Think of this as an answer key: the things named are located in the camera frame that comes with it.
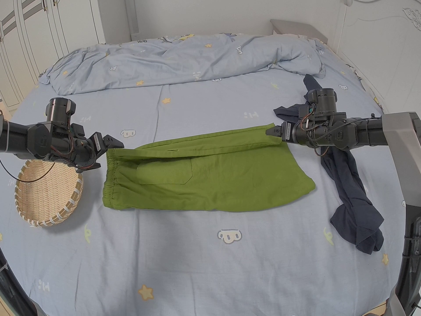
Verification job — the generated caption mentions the bed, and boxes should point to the bed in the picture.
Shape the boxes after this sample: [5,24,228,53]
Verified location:
[0,0,421,316]

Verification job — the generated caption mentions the pale blue quilt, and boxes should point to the pale blue quilt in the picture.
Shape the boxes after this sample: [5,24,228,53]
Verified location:
[39,33,326,96]

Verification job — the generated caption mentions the grey bedside table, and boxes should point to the grey bedside table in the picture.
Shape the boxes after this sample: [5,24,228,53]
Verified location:
[270,19,329,43]

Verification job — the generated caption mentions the black cable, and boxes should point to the black cable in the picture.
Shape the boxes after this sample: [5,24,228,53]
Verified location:
[0,158,56,182]

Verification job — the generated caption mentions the dark blue garment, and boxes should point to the dark blue garment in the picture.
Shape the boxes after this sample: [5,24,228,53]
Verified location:
[274,74,385,255]

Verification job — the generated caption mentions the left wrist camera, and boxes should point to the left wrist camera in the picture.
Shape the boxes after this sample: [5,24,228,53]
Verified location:
[71,123,87,141]

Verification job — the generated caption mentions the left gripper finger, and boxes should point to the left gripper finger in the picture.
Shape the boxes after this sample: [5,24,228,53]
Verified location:
[103,135,125,151]

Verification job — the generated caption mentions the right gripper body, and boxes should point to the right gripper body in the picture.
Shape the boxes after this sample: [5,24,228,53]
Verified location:
[282,121,308,144]

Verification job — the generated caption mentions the green shorts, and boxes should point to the green shorts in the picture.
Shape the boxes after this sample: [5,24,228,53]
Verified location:
[103,123,316,212]

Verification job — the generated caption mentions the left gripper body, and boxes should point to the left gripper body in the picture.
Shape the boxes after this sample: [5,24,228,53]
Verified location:
[77,131,108,171]

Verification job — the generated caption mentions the white wardrobe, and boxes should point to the white wardrobe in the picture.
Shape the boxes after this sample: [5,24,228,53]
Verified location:
[0,0,106,108]

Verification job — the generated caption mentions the round woven basket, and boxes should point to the round woven basket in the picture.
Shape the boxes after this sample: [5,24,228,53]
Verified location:
[14,159,84,227]

